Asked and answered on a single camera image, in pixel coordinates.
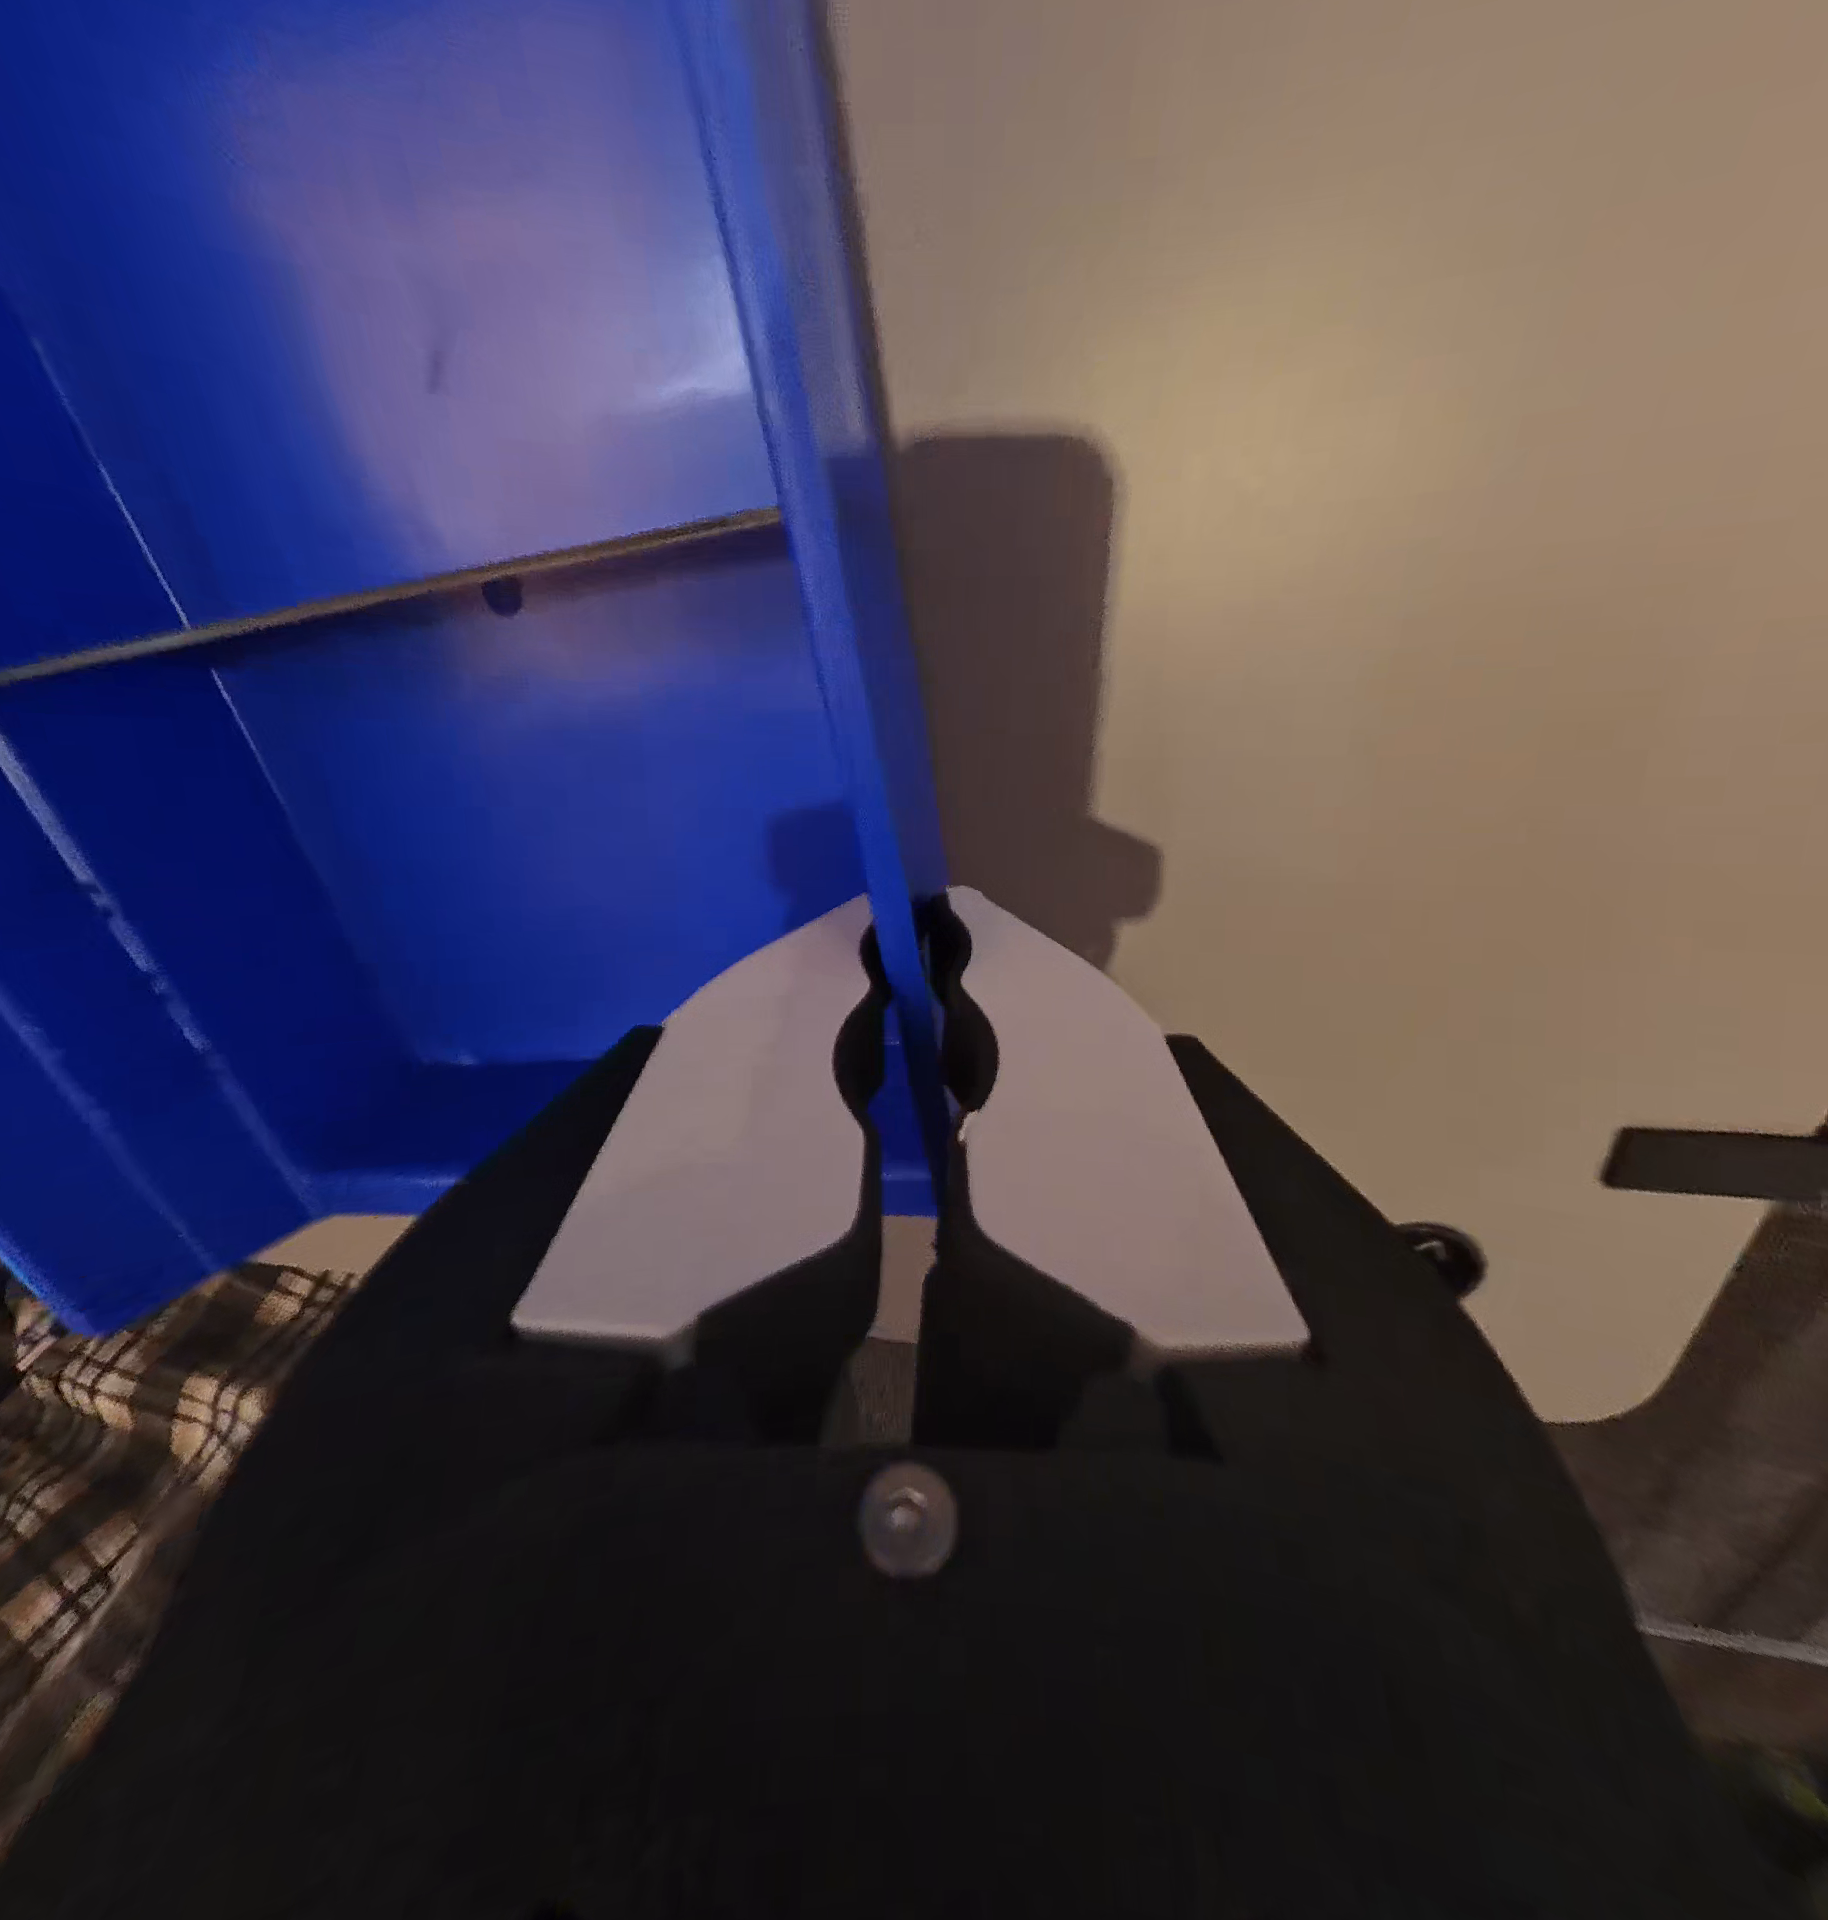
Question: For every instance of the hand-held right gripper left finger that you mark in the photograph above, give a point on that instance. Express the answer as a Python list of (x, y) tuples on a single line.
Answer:
[(718, 1142)]

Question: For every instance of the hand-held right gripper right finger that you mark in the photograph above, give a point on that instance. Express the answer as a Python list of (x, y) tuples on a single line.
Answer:
[(1108, 1170)]

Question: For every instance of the dark table slot strip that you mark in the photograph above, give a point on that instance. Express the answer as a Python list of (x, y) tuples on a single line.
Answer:
[(1723, 1163)]

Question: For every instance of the blue divided parts bin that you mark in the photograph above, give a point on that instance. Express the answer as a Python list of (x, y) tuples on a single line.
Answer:
[(404, 300)]

